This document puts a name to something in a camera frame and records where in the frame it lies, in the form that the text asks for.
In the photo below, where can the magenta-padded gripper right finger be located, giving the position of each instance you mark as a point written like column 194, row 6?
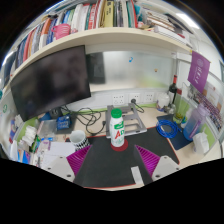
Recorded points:
column 165, row 166

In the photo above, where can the green translucent container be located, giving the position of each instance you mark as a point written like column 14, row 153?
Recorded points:
column 180, row 111

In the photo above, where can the wall shelf with books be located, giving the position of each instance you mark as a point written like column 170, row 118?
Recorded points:
column 100, row 36

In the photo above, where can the white drink bottle green cap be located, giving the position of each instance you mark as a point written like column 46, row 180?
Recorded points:
column 117, row 130

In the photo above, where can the dark wine bottle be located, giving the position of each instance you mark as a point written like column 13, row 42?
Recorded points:
column 172, row 90

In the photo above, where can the dark blue mouse pad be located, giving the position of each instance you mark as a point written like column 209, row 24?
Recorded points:
column 180, row 141

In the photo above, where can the black desk mat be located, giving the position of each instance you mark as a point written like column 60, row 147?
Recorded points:
column 106, row 166

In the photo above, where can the black white checkered mug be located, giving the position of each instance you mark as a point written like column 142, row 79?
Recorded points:
column 79, row 140

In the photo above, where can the black computer monitor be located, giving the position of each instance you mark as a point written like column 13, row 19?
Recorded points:
column 50, row 83

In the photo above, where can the flat round red coaster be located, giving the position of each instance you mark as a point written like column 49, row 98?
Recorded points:
column 124, row 147

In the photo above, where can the purple blue water bottle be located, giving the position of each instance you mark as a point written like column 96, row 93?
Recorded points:
column 195, row 123

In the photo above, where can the small blue box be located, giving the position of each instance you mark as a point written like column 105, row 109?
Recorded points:
column 63, row 122

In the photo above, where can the white paper sheet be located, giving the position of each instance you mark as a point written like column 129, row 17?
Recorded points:
column 58, row 150

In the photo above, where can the purple pennant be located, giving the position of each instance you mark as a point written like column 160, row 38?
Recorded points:
column 199, row 71

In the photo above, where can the white paper strip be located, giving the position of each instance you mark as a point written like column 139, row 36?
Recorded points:
column 137, row 176

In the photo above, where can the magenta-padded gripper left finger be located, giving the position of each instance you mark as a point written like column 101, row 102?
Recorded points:
column 60, row 166

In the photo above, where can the stack of white napkins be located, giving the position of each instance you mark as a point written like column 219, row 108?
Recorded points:
column 30, row 136

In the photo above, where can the white wall socket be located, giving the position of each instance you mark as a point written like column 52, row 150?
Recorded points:
column 149, row 97
column 118, row 99
column 135, row 98

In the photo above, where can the grey metal laptop stand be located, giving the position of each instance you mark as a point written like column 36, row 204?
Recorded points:
column 133, row 123

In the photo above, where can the white tissue pack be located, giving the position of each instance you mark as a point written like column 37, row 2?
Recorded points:
column 201, row 143

